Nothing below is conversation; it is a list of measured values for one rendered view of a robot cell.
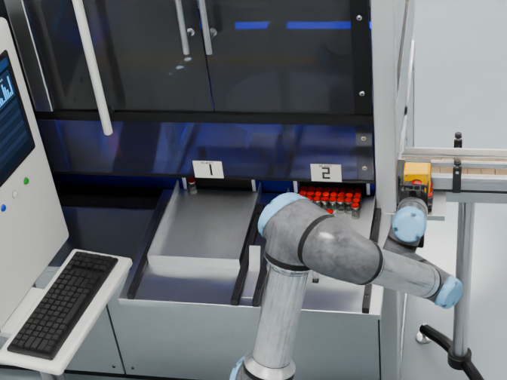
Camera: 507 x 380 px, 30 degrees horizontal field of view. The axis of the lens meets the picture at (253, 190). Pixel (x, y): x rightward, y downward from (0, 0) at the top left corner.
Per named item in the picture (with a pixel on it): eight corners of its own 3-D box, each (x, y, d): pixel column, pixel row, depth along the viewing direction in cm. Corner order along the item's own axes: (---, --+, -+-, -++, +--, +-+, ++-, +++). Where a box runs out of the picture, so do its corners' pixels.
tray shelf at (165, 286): (164, 193, 291) (163, 188, 290) (393, 201, 276) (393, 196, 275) (118, 304, 254) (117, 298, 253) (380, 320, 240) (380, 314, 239)
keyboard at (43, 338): (77, 253, 281) (75, 247, 280) (118, 261, 277) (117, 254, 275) (7, 351, 252) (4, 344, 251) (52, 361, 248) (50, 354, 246)
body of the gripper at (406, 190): (430, 180, 241) (428, 191, 229) (428, 212, 243) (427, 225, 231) (399, 179, 242) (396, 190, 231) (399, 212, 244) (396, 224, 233)
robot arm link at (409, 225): (385, 239, 218) (398, 206, 216) (388, 226, 229) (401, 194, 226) (418, 251, 217) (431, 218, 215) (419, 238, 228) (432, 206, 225)
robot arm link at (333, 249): (360, 237, 178) (474, 277, 215) (320, 212, 185) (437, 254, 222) (331, 290, 180) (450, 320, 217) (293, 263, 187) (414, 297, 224)
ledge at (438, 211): (401, 188, 281) (401, 184, 279) (446, 190, 278) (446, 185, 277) (398, 219, 270) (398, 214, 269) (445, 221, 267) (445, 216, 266)
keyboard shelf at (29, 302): (51, 249, 288) (50, 243, 286) (134, 263, 279) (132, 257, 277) (-30, 357, 255) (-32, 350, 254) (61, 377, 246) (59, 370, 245)
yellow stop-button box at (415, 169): (404, 178, 269) (404, 157, 264) (431, 179, 267) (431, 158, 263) (403, 194, 263) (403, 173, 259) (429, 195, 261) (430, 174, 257)
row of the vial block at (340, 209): (299, 207, 275) (298, 194, 273) (361, 209, 272) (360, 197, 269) (298, 212, 274) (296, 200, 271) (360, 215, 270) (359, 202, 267)
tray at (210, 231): (178, 188, 289) (176, 179, 286) (262, 191, 283) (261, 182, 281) (149, 264, 263) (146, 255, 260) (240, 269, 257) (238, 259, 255)
